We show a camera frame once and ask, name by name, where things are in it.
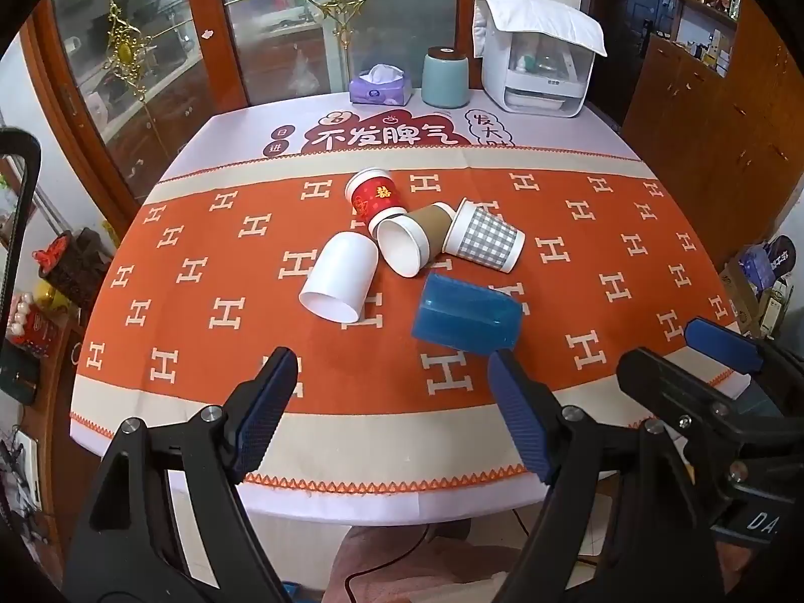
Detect red paper cup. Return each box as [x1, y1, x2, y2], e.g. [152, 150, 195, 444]
[344, 167, 409, 236]

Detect brown paper cup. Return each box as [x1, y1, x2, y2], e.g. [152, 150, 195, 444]
[375, 202, 456, 279]

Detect purple tissue pack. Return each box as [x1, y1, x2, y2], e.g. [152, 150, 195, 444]
[348, 64, 414, 108]

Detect white countertop appliance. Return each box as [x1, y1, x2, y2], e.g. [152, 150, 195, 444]
[472, 0, 607, 119]

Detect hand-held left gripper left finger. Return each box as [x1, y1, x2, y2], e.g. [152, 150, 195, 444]
[61, 345, 300, 603]

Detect cardboard boxes pile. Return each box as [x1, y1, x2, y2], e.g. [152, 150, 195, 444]
[719, 235, 798, 337]

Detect wooden glass-door cabinet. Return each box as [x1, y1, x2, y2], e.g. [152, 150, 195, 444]
[22, 0, 478, 215]

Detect dark basket with red knot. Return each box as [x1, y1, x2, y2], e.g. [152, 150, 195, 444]
[38, 229, 114, 309]

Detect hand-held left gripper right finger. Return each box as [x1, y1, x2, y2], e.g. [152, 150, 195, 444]
[486, 348, 730, 603]

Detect white folded cloth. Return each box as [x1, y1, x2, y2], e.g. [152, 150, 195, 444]
[472, 0, 608, 57]

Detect wooden cupboard with shelves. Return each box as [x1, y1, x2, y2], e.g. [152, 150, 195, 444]
[619, 0, 804, 265]

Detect orange patterned tablecloth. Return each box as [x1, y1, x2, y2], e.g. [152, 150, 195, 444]
[68, 89, 751, 525]

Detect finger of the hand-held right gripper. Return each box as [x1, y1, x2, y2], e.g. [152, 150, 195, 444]
[616, 347, 764, 461]
[683, 317, 768, 375]

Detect white paper cup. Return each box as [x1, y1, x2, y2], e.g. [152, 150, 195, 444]
[298, 230, 379, 323]

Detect black cable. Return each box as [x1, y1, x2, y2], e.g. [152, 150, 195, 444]
[512, 506, 607, 569]

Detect teal canister with brown lid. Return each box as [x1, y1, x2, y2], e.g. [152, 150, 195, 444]
[421, 46, 471, 110]

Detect blue translucent plastic cup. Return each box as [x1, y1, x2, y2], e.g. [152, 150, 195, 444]
[411, 272, 524, 353]

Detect grey checked paper cup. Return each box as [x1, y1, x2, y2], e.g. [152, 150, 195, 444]
[443, 197, 526, 275]

